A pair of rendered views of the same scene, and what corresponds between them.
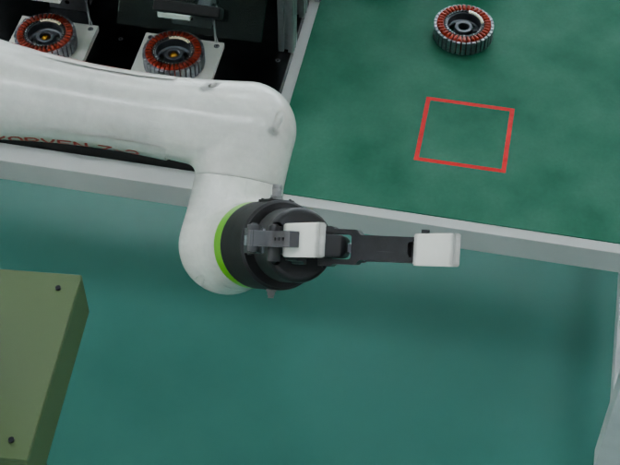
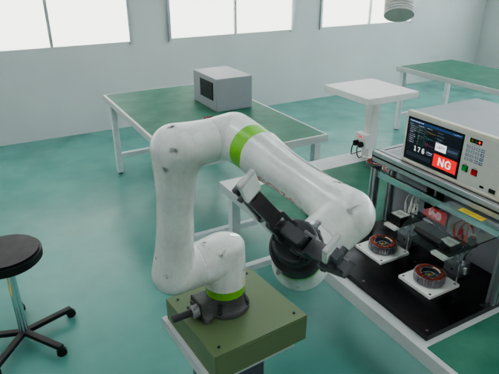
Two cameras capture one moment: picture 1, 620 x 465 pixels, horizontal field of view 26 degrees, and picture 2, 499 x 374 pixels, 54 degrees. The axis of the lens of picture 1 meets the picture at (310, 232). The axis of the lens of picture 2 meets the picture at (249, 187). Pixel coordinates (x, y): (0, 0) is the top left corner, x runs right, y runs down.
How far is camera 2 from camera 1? 85 cm
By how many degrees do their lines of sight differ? 46
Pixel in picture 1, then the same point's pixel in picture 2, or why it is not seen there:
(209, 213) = not seen: hidden behind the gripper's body
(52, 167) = (344, 286)
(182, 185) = (390, 323)
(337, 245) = (298, 237)
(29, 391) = (243, 337)
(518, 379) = not seen: outside the picture
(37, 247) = (357, 354)
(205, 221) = not seen: hidden behind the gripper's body
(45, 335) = (271, 323)
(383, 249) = (318, 250)
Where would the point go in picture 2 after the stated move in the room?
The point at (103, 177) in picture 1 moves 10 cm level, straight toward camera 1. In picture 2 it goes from (361, 300) to (348, 315)
